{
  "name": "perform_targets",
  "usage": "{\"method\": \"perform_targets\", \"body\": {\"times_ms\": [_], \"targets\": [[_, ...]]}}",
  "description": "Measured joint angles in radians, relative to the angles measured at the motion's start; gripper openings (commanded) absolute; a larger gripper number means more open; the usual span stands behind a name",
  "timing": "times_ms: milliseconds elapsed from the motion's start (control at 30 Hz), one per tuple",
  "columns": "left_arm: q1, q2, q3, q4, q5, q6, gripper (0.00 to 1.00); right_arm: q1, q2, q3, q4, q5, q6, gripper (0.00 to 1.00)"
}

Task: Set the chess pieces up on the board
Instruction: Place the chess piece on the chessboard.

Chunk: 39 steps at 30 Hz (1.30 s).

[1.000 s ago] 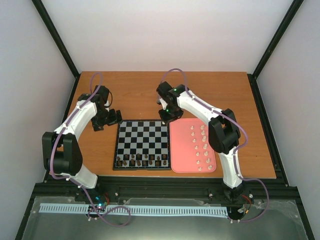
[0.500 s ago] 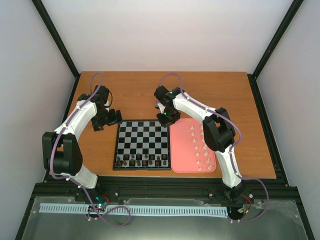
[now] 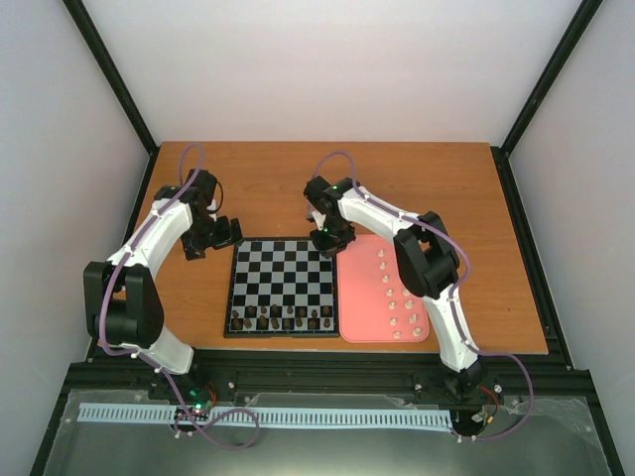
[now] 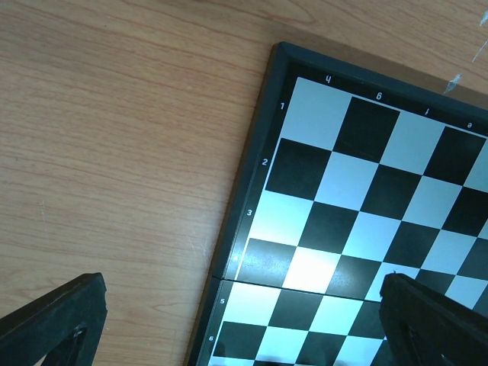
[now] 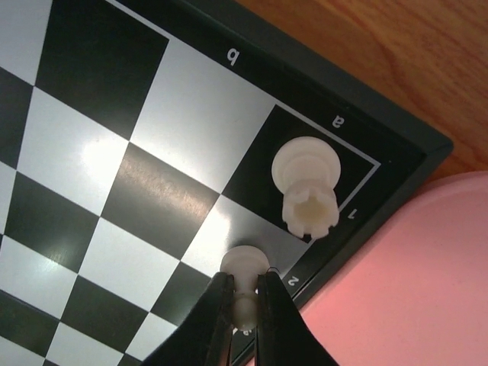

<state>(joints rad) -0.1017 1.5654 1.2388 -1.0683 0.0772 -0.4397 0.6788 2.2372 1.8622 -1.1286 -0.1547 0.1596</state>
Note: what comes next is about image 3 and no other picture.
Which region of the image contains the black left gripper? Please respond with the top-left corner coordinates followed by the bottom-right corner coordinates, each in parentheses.
top-left (182, 216), bottom-right (244, 260)

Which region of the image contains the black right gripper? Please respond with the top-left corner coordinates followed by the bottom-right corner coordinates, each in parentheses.
top-left (309, 218), bottom-right (355, 259)

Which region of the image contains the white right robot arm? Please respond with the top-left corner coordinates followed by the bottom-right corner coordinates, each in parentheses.
top-left (304, 176), bottom-right (486, 402)

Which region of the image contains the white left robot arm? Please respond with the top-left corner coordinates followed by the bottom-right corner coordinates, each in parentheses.
top-left (83, 170), bottom-right (243, 400)

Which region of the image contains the black and white chessboard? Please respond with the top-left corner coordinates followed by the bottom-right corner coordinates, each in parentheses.
top-left (223, 237), bottom-right (339, 338)

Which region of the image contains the pink plastic tray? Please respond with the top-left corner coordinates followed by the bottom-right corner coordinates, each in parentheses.
top-left (336, 234), bottom-right (430, 344)

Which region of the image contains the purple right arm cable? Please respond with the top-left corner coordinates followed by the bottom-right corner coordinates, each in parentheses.
top-left (310, 150), bottom-right (536, 443)

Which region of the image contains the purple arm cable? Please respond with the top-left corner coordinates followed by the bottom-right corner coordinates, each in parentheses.
top-left (96, 143), bottom-right (262, 451)
top-left (310, 150), bottom-right (536, 443)

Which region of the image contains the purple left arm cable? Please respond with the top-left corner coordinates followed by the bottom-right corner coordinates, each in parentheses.
top-left (96, 143), bottom-right (262, 451)

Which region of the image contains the black aluminium frame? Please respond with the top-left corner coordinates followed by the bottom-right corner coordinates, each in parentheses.
top-left (31, 1), bottom-right (624, 475)

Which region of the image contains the light blue cable duct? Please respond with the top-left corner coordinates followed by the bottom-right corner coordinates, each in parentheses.
top-left (76, 403), bottom-right (452, 432)

